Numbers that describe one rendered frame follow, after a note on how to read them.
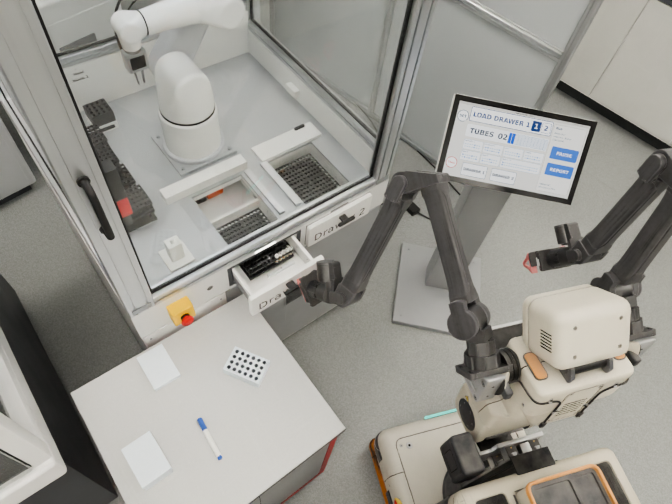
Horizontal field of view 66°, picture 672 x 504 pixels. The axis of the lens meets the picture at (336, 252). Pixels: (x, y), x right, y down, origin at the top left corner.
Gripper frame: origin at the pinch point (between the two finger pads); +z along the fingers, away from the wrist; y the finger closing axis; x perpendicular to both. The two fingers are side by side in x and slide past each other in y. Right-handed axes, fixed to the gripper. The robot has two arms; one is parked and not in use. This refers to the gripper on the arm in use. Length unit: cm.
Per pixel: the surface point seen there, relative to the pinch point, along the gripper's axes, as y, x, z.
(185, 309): 8.9, 35.0, 9.1
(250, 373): -16.6, 28.0, -1.4
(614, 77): -14, -291, 63
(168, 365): -5.8, 47.0, 13.1
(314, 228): 11.5, -16.3, 9.5
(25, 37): 80, 46, -53
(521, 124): 17, -95, -20
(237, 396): -21.2, 34.6, -0.7
